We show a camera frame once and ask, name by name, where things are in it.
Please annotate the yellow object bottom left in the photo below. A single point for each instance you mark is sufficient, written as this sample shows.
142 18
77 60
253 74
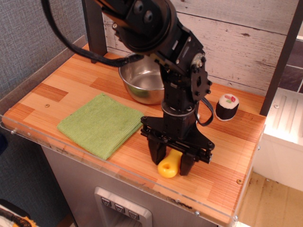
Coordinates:
22 221

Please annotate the dark grey right post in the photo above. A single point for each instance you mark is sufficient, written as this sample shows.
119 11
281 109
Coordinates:
283 59

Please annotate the dark grey left post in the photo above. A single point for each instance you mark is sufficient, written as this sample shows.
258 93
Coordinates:
94 27

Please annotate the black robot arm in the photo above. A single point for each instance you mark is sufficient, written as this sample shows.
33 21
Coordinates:
152 28

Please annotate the stainless steel bowl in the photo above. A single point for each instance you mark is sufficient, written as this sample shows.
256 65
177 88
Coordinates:
143 82

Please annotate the clear acrylic table guard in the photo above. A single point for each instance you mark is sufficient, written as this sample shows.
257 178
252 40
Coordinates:
210 195

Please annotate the green folded cloth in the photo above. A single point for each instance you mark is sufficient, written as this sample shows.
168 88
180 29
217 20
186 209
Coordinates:
101 126

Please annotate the dark grey post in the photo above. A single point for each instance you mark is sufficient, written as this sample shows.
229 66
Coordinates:
94 27
283 59

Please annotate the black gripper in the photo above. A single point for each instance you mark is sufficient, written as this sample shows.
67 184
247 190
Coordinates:
153 130

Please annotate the silver toy dispenser panel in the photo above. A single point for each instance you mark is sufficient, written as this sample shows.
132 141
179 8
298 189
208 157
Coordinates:
116 211

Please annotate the plush sushi roll toy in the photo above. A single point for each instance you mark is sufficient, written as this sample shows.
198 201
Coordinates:
226 107

